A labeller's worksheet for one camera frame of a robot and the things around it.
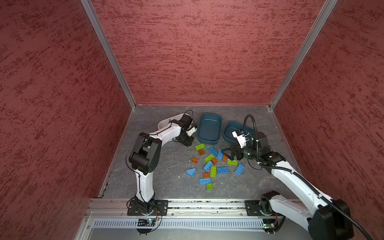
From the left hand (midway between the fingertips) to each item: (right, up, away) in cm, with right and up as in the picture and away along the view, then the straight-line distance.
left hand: (187, 145), depth 95 cm
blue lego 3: (+31, -13, -9) cm, 35 cm away
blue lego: (+18, -5, 0) cm, 18 cm away
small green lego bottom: (+13, -21, -13) cm, 28 cm away
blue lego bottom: (+10, -19, -12) cm, 24 cm away
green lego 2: (+14, -8, -3) cm, 16 cm away
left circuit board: (-19, -34, -24) cm, 45 cm away
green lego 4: (+16, -14, -9) cm, 23 cm away
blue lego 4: (+21, -13, -8) cm, 27 cm away
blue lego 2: (+13, -11, -8) cm, 19 cm away
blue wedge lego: (+3, -14, -9) cm, 17 cm away
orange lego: (+9, -5, 0) cm, 11 cm away
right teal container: (+31, +11, +11) cm, 34 cm away
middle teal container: (+15, +10, +9) cm, 20 cm away
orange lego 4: (+11, -15, -11) cm, 22 cm away
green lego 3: (+29, -10, -5) cm, 31 cm away
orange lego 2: (+5, -9, -5) cm, 11 cm away
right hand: (+22, -1, -16) cm, 27 cm away
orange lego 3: (+17, -9, -6) cm, 20 cm away
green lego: (+9, -1, +3) cm, 10 cm away
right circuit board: (+41, -35, -24) cm, 59 cm away
